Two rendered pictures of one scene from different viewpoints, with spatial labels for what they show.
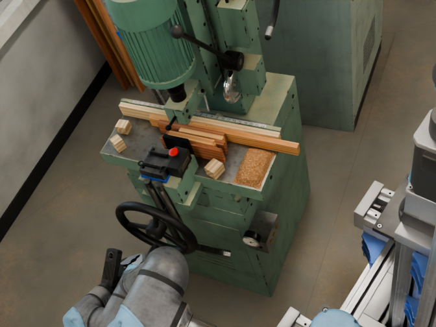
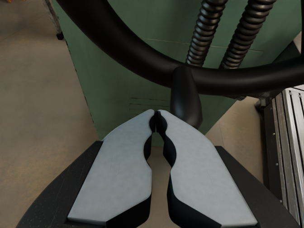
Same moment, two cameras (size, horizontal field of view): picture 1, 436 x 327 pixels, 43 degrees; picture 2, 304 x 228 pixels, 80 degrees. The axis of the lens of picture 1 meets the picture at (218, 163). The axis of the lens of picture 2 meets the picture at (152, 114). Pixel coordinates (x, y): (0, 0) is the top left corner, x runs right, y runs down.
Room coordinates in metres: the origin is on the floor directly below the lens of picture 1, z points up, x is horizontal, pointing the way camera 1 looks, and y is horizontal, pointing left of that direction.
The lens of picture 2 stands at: (0.94, 0.40, 0.82)
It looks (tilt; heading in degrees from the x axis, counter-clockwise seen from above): 59 degrees down; 310
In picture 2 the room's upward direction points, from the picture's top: 14 degrees clockwise
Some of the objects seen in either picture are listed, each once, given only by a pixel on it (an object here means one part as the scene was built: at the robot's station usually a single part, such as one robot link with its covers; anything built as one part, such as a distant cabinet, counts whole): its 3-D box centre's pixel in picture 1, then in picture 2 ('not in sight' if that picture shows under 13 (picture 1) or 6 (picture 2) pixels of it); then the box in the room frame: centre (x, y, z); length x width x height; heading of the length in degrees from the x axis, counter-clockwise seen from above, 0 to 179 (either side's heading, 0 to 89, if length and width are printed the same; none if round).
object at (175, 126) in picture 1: (191, 132); not in sight; (1.23, 0.05, 0.92); 0.25 x 0.02 x 0.05; 51
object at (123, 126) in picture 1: (123, 126); not in sight; (1.37, 0.27, 0.92); 0.04 x 0.04 x 0.04; 54
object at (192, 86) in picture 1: (185, 102); not in sight; (1.27, 0.03, 1.03); 0.14 x 0.07 x 0.09; 141
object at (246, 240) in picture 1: (252, 239); not in sight; (0.93, -0.03, 0.65); 0.06 x 0.04 x 0.08; 51
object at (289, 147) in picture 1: (220, 133); not in sight; (1.18, -0.04, 0.92); 0.54 x 0.02 x 0.04; 51
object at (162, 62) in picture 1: (152, 28); not in sight; (1.25, 0.05, 1.35); 0.18 x 0.18 x 0.31
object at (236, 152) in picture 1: (184, 162); not in sight; (1.16, 0.10, 0.87); 0.61 x 0.30 x 0.06; 51
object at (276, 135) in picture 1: (196, 122); not in sight; (1.26, 0.02, 0.92); 0.60 x 0.02 x 0.05; 51
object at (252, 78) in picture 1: (248, 74); not in sight; (1.30, -0.19, 1.02); 0.09 x 0.07 x 0.12; 51
